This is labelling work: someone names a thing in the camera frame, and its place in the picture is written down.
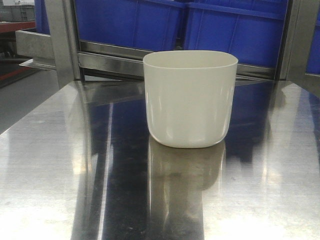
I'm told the blue crate behind left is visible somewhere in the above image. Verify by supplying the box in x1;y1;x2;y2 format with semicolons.
75;0;186;51

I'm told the white plastic bin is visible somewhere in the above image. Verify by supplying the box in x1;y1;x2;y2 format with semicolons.
143;50;238;148

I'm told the stainless steel shelf rack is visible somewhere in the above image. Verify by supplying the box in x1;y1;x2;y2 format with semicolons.
15;0;320;95

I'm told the blue crate behind right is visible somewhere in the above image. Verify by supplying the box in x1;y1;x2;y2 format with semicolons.
183;0;288;68

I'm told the blue crate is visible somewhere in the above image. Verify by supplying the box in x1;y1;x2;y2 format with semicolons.
75;0;186;51
183;0;288;68

